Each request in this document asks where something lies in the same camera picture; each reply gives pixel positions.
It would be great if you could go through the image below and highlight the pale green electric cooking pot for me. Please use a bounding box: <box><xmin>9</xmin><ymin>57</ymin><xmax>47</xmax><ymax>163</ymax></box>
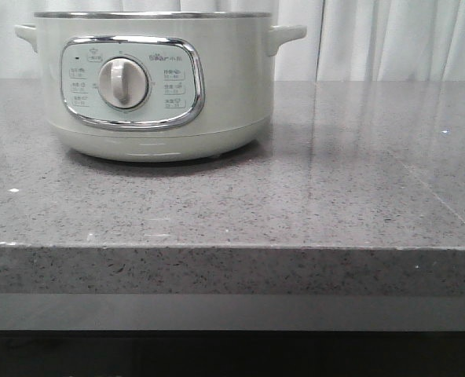
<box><xmin>14</xmin><ymin>11</ymin><xmax>307</xmax><ymax>162</ymax></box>

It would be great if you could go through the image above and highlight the white pleated curtain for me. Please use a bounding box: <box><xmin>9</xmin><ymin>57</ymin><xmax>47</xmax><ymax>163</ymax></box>
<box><xmin>0</xmin><ymin>1</ymin><xmax>465</xmax><ymax>81</ymax></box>

